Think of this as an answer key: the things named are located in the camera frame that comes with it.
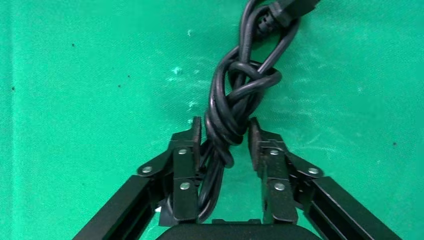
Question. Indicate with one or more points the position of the green table cloth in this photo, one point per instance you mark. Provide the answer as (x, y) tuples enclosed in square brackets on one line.
[(82, 82)]

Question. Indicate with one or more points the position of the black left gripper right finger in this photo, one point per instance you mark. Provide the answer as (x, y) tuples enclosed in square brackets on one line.
[(278, 192)]

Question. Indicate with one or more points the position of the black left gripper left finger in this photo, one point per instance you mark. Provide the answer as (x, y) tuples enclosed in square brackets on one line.
[(184, 185)]

